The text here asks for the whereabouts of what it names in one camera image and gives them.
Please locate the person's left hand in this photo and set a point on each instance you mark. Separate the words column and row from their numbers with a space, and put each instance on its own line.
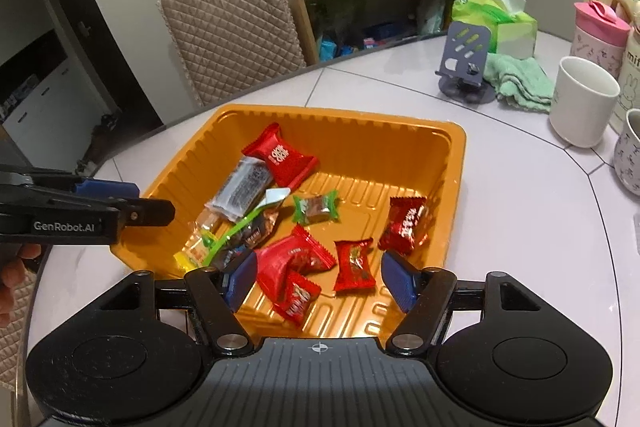
column 15, row 277

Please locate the grey phone stand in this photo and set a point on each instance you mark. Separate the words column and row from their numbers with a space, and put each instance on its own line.
column 462, row 57

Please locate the wooden shelf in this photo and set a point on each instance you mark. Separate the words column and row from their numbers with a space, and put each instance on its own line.
column 380, row 2

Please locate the red packet white print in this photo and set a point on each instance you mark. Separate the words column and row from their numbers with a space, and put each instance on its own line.
column 280, row 154

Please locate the green candy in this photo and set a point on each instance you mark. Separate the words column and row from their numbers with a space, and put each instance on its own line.
column 315, row 207

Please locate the dark red candy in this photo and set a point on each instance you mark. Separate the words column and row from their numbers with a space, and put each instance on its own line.
column 250, row 234

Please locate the white thermos bottle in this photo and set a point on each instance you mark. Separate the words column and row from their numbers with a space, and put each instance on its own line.
column 630, row 77

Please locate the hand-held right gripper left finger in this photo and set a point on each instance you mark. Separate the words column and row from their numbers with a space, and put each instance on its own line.
column 240, row 279

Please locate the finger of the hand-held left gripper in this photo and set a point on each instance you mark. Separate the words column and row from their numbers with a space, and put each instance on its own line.
column 150, row 212
column 107, row 188

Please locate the white cabinet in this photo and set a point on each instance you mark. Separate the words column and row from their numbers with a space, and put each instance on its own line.
column 45, row 97

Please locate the red snack packet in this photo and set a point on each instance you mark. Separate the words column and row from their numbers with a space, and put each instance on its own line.
column 295, row 257

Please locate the red foil candy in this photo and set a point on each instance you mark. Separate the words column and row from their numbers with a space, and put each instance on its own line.
column 297, row 299
column 354, row 264
column 405, row 224

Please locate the pink lidded bottle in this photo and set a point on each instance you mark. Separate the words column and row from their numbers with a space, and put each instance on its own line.
column 597, row 37

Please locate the patterned mug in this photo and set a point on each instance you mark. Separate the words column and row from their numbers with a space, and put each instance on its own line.
column 629, row 157

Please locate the green cloth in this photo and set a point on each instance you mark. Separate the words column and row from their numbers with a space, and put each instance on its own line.
column 520, row 82

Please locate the white cup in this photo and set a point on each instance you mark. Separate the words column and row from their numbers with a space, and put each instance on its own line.
column 580, row 112

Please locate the yellow candy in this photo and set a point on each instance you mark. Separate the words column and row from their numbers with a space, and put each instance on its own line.
column 192, row 254

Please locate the silver foil packet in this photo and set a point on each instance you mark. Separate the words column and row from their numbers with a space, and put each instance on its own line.
column 277, row 196

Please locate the quilted beige chair cushion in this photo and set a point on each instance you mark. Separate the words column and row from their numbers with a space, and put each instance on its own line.
column 15, row 342

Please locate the green tissue pack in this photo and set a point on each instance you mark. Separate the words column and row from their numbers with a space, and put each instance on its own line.
column 500, row 17

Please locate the black sesame bar packet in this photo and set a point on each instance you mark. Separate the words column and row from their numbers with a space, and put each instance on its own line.
column 242, row 187

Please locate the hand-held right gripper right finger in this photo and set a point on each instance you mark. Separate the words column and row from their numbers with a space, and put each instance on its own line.
column 397, row 277

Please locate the orange plastic tray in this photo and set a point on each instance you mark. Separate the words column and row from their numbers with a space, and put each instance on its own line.
column 350, row 167

